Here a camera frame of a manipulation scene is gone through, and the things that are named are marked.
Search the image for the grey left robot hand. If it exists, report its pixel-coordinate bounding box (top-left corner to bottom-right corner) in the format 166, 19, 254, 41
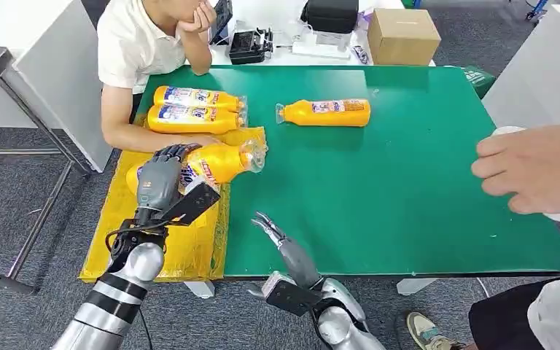
136, 142, 203, 224

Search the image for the person's hand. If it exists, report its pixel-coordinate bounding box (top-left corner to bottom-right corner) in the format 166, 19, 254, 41
470, 124, 560, 217

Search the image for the green table mat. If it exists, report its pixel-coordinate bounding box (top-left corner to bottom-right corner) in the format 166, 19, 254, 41
136, 65, 560, 280

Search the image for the white board panel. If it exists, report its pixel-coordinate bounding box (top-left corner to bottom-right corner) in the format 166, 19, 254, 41
481, 4, 560, 128
12, 0, 114, 174

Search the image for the small purple packet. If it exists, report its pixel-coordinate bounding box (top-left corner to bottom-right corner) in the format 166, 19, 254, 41
351, 44, 372, 66

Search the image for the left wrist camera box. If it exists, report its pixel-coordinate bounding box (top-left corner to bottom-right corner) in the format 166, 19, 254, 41
156, 181, 222, 228

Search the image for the white floor cable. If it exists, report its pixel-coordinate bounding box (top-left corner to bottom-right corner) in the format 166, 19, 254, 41
475, 277, 492, 301

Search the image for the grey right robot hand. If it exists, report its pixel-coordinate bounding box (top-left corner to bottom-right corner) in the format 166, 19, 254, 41
251, 211, 325, 292

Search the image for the black electronic device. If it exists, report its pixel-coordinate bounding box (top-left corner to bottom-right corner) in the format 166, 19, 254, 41
228, 27, 275, 66

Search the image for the seated person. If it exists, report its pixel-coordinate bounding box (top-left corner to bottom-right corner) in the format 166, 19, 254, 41
96, 0, 224, 155

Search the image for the black carry bag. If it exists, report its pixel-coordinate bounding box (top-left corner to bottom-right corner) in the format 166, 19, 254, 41
300, 0, 360, 35

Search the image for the dark tablet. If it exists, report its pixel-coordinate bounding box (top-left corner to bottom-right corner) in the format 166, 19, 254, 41
210, 0, 234, 46

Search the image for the white table leg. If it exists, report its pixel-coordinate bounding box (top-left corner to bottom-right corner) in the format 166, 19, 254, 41
183, 280, 217, 300
395, 277, 438, 297

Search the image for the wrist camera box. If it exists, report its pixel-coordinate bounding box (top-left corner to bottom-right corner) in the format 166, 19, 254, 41
156, 181, 222, 228
260, 271, 325, 319

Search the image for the brown cardboard box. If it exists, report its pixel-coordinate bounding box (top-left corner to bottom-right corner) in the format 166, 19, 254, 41
367, 8, 443, 67

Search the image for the orange drink bottle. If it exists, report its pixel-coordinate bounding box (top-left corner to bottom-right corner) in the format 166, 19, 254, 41
152, 85, 248, 114
125, 140, 268, 197
147, 103, 248, 136
275, 98, 372, 128

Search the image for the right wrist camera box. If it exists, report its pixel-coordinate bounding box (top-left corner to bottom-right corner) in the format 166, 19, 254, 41
260, 271, 325, 319

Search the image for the yellow plastic sheet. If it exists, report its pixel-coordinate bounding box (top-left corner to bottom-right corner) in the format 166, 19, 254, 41
79, 113, 268, 284

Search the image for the standing person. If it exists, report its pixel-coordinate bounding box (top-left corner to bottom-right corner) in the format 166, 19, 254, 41
405, 270, 560, 350

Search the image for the white power strip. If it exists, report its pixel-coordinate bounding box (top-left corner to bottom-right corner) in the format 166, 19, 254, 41
292, 31, 354, 61

